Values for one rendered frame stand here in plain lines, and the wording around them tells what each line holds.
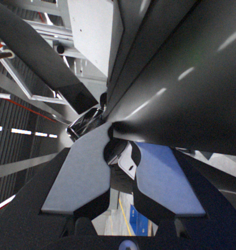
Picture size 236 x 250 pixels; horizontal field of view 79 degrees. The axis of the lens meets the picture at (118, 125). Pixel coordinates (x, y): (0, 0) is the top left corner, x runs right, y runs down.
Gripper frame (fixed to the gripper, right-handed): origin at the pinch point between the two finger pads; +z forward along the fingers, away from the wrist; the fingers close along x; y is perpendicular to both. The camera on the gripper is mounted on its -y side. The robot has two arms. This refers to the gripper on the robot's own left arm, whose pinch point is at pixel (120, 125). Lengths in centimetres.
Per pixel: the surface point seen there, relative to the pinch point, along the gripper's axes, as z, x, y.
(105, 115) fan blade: 4.9, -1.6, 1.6
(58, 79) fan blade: 20.0, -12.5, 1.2
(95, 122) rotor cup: 12.8, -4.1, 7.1
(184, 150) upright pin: 16.8, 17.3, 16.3
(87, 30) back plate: 49, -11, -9
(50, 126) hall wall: 1008, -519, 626
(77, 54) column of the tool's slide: 80, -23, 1
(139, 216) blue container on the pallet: 133, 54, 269
